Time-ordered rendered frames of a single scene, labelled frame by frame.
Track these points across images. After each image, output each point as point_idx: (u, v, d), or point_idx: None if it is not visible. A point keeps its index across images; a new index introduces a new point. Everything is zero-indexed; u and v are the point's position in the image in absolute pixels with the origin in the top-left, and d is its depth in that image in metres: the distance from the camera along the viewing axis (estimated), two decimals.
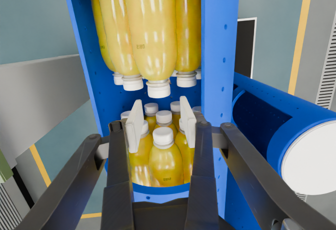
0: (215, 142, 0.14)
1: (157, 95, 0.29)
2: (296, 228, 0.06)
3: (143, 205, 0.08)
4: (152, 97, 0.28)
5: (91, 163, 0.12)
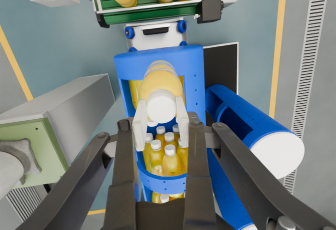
0: (207, 141, 0.14)
1: (158, 107, 0.21)
2: (291, 225, 0.06)
3: (143, 205, 0.08)
4: (151, 104, 0.21)
5: (99, 162, 0.12)
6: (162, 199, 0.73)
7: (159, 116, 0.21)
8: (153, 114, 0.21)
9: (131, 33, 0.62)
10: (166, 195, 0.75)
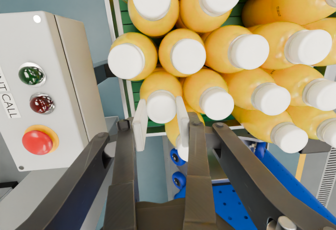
0: (207, 141, 0.14)
1: (158, 107, 0.21)
2: (291, 225, 0.06)
3: (143, 205, 0.08)
4: (151, 104, 0.21)
5: (99, 162, 0.12)
6: None
7: (159, 116, 0.21)
8: (153, 114, 0.21)
9: (183, 163, 0.39)
10: None
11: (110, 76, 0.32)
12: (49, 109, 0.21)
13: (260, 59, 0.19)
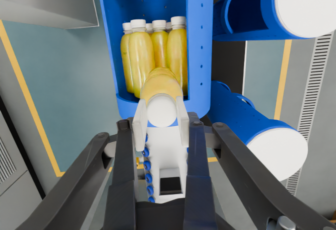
0: (207, 141, 0.14)
1: None
2: (291, 225, 0.06)
3: (143, 205, 0.08)
4: None
5: (99, 162, 0.12)
6: (133, 19, 0.42)
7: None
8: None
9: None
10: (142, 20, 0.44)
11: None
12: None
13: None
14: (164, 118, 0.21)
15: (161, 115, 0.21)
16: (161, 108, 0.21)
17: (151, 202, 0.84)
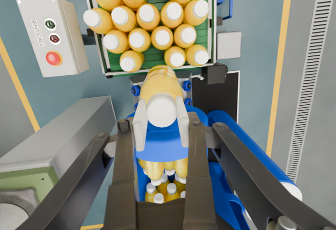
0: (207, 141, 0.14)
1: (108, 40, 0.46)
2: (291, 225, 0.06)
3: (143, 205, 0.08)
4: (104, 38, 0.46)
5: (99, 162, 0.12)
6: None
7: (109, 45, 0.46)
8: (106, 44, 0.46)
9: (137, 93, 0.64)
10: None
11: (90, 36, 0.57)
12: (58, 41, 0.45)
13: (150, 16, 0.44)
14: (164, 118, 0.21)
15: (161, 115, 0.21)
16: (161, 108, 0.21)
17: None
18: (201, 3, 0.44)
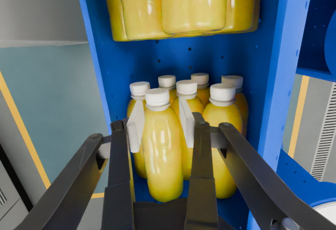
0: (213, 142, 0.14)
1: None
2: (295, 228, 0.06)
3: (143, 205, 0.08)
4: None
5: (93, 163, 0.12)
6: (150, 94, 0.25)
7: None
8: None
9: None
10: (163, 90, 0.27)
11: None
12: None
13: None
14: None
15: None
16: None
17: None
18: None
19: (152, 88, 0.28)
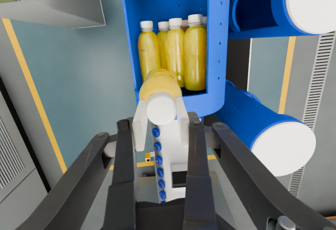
0: (207, 141, 0.14)
1: None
2: (291, 225, 0.06)
3: (143, 205, 0.08)
4: None
5: (99, 162, 0.12)
6: (155, 123, 0.21)
7: None
8: None
9: None
10: (169, 108, 0.21)
11: None
12: None
13: None
14: None
15: None
16: None
17: (162, 195, 0.86)
18: None
19: (155, 100, 0.20)
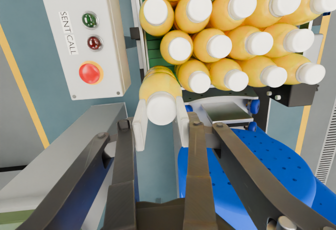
0: (207, 141, 0.14)
1: (177, 47, 0.29)
2: (291, 225, 0.06)
3: (143, 205, 0.08)
4: (173, 44, 0.29)
5: (99, 162, 0.12)
6: (155, 123, 0.21)
7: (178, 54, 0.30)
8: (173, 52, 0.29)
9: None
10: (169, 108, 0.21)
11: (134, 38, 0.40)
12: (99, 47, 0.29)
13: (250, 9, 0.28)
14: (239, 85, 0.32)
15: (237, 83, 0.32)
16: (238, 77, 0.31)
17: None
18: None
19: (155, 100, 0.20)
